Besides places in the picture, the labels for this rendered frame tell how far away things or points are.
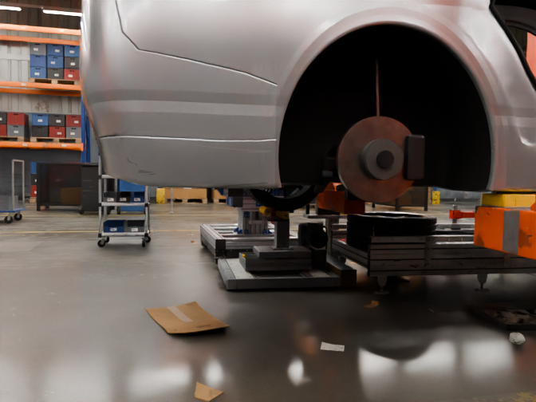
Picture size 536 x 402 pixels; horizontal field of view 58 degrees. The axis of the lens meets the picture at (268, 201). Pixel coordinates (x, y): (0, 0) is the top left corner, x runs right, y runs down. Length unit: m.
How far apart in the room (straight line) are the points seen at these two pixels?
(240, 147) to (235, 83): 0.21
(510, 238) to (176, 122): 1.22
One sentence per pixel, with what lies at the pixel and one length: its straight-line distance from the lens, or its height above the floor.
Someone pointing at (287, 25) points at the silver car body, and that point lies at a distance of 1.70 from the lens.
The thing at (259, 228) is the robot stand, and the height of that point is 0.28.
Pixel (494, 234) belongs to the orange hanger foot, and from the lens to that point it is 2.00.
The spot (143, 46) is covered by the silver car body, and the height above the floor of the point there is 1.18.
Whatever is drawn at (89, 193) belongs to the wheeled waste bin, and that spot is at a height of 0.40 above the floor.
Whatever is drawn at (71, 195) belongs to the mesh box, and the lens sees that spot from 10.58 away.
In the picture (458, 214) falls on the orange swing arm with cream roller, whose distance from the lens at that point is 4.55.
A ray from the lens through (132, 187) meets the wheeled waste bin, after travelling 9.56.
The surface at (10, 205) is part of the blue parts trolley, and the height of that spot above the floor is 0.27.
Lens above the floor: 0.78
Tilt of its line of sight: 3 degrees down
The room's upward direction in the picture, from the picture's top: 1 degrees clockwise
